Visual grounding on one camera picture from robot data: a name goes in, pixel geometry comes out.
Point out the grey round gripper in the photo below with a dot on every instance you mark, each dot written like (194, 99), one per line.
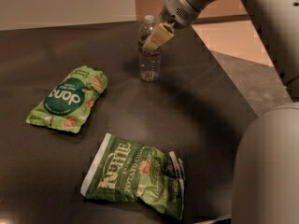
(177, 12)

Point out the clear plastic water bottle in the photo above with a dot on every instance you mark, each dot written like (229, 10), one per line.
(149, 61)

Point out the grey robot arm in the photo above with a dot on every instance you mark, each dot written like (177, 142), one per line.
(266, 173)

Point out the green Dang snack bag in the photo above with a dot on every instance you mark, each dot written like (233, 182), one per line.
(67, 107)

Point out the green Kettle jalapeno chip bag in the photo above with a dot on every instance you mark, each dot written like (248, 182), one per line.
(127, 171)

